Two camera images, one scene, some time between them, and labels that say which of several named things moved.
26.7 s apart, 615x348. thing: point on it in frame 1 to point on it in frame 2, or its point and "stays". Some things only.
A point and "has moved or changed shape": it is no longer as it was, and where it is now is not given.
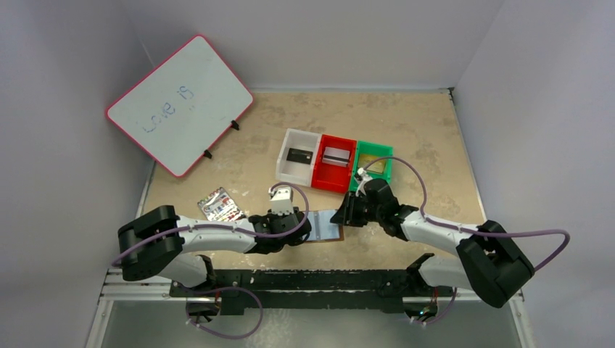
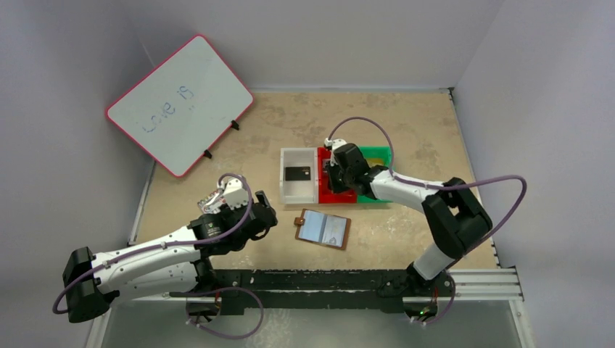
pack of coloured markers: x=218 y=206 stays
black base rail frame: x=399 y=288 stays
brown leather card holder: x=322 y=229 has moved or changed shape
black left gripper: x=298 y=228 to x=262 y=214
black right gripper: x=352 y=211 to x=336 y=177
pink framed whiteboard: x=180 y=110 stays
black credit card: x=299 y=156 to x=297 y=173
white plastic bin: x=294 y=171 has moved or changed shape
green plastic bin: x=371 y=148 stays
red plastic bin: x=330 y=176 has moved or changed shape
